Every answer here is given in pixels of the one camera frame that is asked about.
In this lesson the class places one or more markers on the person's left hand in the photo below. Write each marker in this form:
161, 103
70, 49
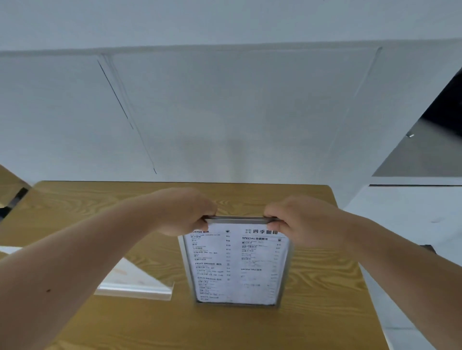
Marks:
182, 211

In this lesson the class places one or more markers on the person's right hand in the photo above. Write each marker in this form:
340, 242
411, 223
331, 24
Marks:
310, 223

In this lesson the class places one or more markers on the person's left fingers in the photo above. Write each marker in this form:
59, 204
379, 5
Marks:
206, 209

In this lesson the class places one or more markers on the person's right fingers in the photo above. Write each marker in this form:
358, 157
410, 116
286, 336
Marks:
276, 212

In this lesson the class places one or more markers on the clear acrylic menu holder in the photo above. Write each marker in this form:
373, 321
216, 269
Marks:
187, 266

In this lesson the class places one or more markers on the person's right forearm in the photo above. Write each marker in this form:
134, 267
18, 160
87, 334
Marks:
404, 281

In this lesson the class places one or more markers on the person's left forearm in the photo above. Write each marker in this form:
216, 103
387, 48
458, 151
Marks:
72, 274

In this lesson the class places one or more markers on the white printed menu sheet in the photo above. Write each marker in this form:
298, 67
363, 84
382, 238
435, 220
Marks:
238, 266

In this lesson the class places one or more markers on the clear acrylic sign stand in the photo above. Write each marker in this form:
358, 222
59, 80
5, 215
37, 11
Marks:
139, 285

